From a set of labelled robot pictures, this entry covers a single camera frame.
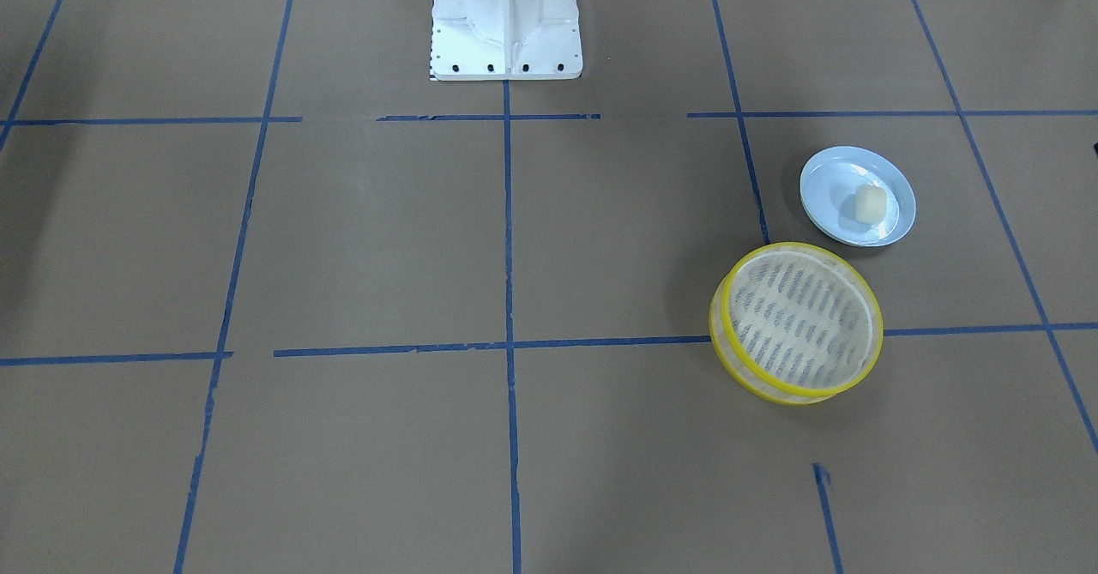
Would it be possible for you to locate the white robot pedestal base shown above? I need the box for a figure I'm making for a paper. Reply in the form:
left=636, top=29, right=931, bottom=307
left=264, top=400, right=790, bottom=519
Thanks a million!
left=429, top=0, right=584, bottom=82

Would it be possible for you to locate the white steamed bun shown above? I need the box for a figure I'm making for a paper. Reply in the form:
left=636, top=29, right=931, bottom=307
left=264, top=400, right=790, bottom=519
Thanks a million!
left=854, top=184, right=889, bottom=226

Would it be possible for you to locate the light blue plate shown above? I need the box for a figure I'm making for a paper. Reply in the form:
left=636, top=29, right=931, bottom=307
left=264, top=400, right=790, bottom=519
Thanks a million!
left=799, top=147, right=917, bottom=248

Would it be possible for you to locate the yellow bamboo steamer basket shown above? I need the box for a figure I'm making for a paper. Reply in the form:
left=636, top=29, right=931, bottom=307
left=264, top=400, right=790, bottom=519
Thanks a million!
left=709, top=241, right=884, bottom=407

